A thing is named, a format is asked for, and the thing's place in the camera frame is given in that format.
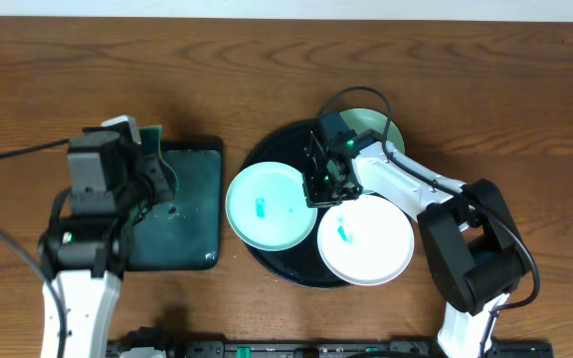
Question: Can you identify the mint green plate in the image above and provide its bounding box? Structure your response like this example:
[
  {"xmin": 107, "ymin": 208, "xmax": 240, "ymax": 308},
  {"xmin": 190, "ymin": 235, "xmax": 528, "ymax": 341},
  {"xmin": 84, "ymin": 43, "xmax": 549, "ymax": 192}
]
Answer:
[
  {"xmin": 340, "ymin": 108, "xmax": 405, "ymax": 153},
  {"xmin": 225, "ymin": 161, "xmax": 317, "ymax": 252}
]

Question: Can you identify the mint green plate back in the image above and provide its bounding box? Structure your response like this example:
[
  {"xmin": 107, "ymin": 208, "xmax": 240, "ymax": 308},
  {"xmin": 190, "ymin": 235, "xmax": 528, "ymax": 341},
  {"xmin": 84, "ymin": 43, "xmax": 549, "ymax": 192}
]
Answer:
[{"xmin": 340, "ymin": 108, "xmax": 405, "ymax": 153}]

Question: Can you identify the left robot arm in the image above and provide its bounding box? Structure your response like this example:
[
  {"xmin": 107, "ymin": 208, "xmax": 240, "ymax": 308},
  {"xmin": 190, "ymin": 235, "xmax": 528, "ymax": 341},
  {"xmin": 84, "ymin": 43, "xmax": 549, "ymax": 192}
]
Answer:
[{"xmin": 39, "ymin": 143, "xmax": 177, "ymax": 357}]

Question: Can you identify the black rectangular sponge tray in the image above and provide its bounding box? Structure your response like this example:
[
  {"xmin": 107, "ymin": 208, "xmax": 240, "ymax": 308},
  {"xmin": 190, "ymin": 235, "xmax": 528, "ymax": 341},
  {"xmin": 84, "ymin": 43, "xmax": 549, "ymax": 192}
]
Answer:
[{"xmin": 127, "ymin": 136, "xmax": 223, "ymax": 271}]

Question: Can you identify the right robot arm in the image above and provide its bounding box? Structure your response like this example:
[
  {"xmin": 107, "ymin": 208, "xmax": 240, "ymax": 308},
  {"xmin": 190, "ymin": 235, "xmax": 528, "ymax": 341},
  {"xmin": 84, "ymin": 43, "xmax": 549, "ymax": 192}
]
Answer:
[{"xmin": 303, "ymin": 130, "xmax": 540, "ymax": 357}]

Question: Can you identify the green scrubbing sponge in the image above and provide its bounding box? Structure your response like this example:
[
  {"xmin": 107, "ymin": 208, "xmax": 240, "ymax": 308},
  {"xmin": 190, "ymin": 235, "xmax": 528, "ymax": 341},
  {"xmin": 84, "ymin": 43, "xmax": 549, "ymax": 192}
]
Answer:
[{"xmin": 139, "ymin": 125, "xmax": 178, "ymax": 192}]

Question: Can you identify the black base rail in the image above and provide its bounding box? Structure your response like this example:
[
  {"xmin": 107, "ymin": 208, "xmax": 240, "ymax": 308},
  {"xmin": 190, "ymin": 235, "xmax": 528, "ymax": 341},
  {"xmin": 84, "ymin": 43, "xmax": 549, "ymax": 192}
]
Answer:
[{"xmin": 104, "ymin": 338, "xmax": 555, "ymax": 358}]

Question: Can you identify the black round tray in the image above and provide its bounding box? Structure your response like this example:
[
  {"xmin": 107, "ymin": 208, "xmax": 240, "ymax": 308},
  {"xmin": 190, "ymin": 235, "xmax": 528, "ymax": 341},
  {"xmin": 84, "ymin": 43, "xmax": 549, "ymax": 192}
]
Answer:
[{"xmin": 238, "ymin": 120, "xmax": 351, "ymax": 288}]

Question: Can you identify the white plate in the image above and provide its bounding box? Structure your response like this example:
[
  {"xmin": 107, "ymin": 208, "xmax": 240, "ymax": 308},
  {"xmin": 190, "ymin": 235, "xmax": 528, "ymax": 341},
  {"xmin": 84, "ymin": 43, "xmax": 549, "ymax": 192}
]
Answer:
[{"xmin": 317, "ymin": 195, "xmax": 415, "ymax": 286}]

